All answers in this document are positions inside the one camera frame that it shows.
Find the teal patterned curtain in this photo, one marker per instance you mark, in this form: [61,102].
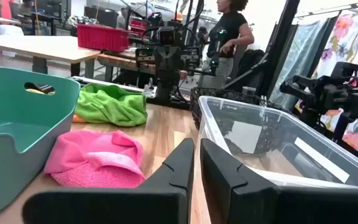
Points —
[300,59]

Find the clear plastic bin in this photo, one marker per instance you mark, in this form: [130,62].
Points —
[291,149]

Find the orange microfiber towel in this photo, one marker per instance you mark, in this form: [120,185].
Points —
[77,119]

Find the black camera stand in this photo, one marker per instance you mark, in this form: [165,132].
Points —
[331,91]

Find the black frame post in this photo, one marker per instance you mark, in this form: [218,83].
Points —
[280,40]

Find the light wooden table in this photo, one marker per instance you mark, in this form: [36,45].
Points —
[42,46]

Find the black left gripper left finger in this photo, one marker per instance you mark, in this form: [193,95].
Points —
[154,202]

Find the teal plastic basket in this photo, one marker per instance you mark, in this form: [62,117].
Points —
[5,112]

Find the pink microfiber towel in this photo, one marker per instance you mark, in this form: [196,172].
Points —
[95,161]

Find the green microfiber towel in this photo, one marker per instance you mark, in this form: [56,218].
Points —
[110,107]

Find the red plastic bin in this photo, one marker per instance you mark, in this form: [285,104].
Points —
[102,38]

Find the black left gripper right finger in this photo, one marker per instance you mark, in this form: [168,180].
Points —
[244,202]

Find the brown wooden table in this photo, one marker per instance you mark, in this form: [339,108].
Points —
[117,62]

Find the floral curtain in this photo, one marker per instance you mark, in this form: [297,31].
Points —
[353,40]

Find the person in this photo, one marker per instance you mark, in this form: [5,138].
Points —
[228,28]

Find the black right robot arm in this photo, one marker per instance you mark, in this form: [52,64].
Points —
[194,59]

